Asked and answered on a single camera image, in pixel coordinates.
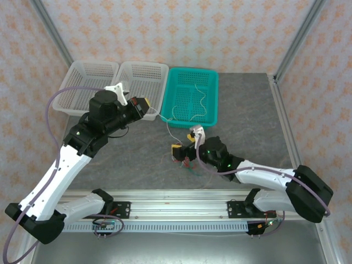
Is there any red thin cable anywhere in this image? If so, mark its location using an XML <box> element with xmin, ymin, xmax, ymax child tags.
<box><xmin>180</xmin><ymin>156</ymin><xmax>196</xmax><ymax>169</ymax></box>

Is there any cream thin cable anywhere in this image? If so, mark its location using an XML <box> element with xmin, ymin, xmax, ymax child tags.
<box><xmin>150</xmin><ymin>83</ymin><xmax>208</xmax><ymax>146</ymax></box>

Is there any green thin cable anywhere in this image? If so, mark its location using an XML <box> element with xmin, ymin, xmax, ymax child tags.
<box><xmin>178</xmin><ymin>161</ymin><xmax>204</xmax><ymax>178</ymax></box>

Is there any white plastic basket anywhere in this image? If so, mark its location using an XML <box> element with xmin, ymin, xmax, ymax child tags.
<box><xmin>109</xmin><ymin>60</ymin><xmax>169</xmax><ymax>122</ymax></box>
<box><xmin>52</xmin><ymin>60</ymin><xmax>119</xmax><ymax>118</ymax></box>

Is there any teal plastic basket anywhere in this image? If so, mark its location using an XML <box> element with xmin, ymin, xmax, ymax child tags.
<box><xmin>160</xmin><ymin>67</ymin><xmax>219</xmax><ymax>129</ymax></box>

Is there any small electronics board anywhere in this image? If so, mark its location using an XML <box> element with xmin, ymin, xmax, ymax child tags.
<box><xmin>92</xmin><ymin>218</ymin><xmax>117</xmax><ymax>231</ymax></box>
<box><xmin>257</xmin><ymin>210</ymin><xmax>282</xmax><ymax>229</ymax></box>

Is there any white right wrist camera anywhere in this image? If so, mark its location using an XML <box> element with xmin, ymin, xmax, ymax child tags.
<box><xmin>189</xmin><ymin>125</ymin><xmax>206</xmax><ymax>150</ymax></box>

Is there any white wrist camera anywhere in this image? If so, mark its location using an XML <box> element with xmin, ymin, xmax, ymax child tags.
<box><xmin>189</xmin><ymin>125</ymin><xmax>206</xmax><ymax>150</ymax></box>
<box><xmin>104</xmin><ymin>81</ymin><xmax>130</xmax><ymax>107</ymax></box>

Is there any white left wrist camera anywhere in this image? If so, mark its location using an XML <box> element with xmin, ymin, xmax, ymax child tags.
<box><xmin>104</xmin><ymin>81</ymin><xmax>130</xmax><ymax>107</ymax></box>

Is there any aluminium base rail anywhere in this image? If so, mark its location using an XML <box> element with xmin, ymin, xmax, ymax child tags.
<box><xmin>59</xmin><ymin>189</ymin><xmax>303</xmax><ymax>221</ymax></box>

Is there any white slotted cable duct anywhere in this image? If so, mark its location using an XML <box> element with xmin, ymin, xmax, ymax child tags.
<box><xmin>63</xmin><ymin>221</ymin><xmax>250</xmax><ymax>233</ymax></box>

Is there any aluminium table side rail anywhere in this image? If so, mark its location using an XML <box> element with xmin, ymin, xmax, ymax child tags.
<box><xmin>268</xmin><ymin>73</ymin><xmax>303</xmax><ymax>169</ymax></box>

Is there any aluminium frame post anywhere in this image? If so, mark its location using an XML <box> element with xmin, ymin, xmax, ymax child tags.
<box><xmin>274</xmin><ymin>0</ymin><xmax>328</xmax><ymax>83</ymax></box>
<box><xmin>29</xmin><ymin>0</ymin><xmax>74</xmax><ymax>67</ymax></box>

